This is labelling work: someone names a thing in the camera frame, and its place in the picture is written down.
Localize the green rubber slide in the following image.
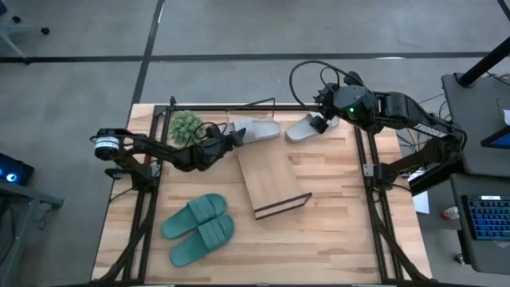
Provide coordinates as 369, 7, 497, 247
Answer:
160, 193, 229, 241
169, 214, 236, 268

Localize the small red white bottle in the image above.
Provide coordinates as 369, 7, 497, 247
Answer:
440, 206, 461, 222

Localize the grey metal cart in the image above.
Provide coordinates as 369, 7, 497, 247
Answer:
0, 179, 65, 287

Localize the black pole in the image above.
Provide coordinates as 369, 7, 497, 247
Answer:
457, 36, 510, 88

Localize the black metal table frame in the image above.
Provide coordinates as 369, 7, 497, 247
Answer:
91, 95, 434, 286

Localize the dark grey desk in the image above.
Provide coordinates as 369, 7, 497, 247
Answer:
441, 73, 510, 276

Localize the blue screen device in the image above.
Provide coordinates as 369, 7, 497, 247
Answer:
480, 125, 510, 150

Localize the grey rubber slide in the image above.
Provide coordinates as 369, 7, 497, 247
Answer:
284, 112, 342, 144
225, 116, 282, 145

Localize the black computer with blue light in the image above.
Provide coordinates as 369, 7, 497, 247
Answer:
0, 152, 36, 187

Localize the office chair base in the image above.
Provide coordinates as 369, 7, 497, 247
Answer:
0, 0, 51, 59

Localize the white paper sheet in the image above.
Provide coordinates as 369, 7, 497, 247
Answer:
410, 169, 431, 215

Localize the wooden shelf with black frame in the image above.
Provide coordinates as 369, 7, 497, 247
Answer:
226, 96, 314, 222

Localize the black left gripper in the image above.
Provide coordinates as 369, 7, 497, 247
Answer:
194, 127, 247, 171

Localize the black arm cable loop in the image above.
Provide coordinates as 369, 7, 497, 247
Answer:
288, 59, 354, 113

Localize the black backlit keyboard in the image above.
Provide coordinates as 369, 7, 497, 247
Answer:
461, 194, 510, 241

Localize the green potted plant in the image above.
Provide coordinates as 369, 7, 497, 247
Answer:
169, 110, 206, 147

